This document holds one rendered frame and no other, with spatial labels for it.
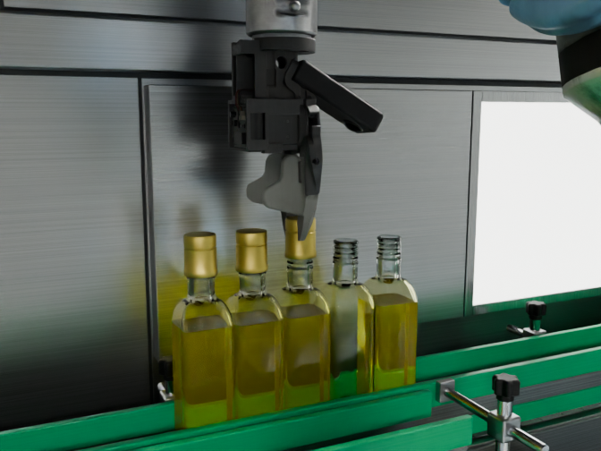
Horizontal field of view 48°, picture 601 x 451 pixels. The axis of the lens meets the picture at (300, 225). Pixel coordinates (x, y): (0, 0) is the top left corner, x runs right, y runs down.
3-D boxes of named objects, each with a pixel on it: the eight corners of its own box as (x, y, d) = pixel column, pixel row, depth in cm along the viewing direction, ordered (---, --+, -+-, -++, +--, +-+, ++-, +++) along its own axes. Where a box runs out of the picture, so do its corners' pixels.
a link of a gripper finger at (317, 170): (292, 196, 73) (288, 117, 73) (308, 196, 74) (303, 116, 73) (308, 194, 69) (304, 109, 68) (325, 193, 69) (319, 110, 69)
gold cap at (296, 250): (308, 251, 78) (308, 214, 77) (321, 258, 74) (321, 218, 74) (280, 254, 76) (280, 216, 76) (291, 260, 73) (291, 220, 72)
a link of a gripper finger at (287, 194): (259, 243, 71) (254, 157, 71) (310, 240, 73) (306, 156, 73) (268, 244, 68) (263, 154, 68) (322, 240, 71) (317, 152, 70)
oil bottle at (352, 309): (351, 436, 86) (353, 272, 82) (375, 455, 81) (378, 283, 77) (312, 445, 83) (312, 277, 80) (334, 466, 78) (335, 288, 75)
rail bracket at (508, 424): (450, 439, 84) (453, 344, 81) (552, 511, 68) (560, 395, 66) (430, 445, 82) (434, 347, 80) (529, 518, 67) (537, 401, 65)
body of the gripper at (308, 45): (228, 153, 74) (225, 42, 73) (300, 152, 78) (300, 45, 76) (248, 157, 67) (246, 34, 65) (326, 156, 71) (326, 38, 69)
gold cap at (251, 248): (260, 265, 75) (260, 226, 75) (273, 271, 72) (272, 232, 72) (231, 268, 74) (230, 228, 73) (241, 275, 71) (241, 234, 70)
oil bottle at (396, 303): (392, 427, 88) (395, 268, 84) (416, 446, 83) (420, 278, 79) (354, 435, 86) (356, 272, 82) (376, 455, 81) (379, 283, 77)
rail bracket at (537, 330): (515, 373, 107) (520, 292, 105) (547, 388, 101) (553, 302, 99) (495, 377, 106) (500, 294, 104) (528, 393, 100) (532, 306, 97)
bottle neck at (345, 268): (350, 276, 80) (350, 236, 80) (362, 281, 78) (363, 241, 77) (327, 278, 79) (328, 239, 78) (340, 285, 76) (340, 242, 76)
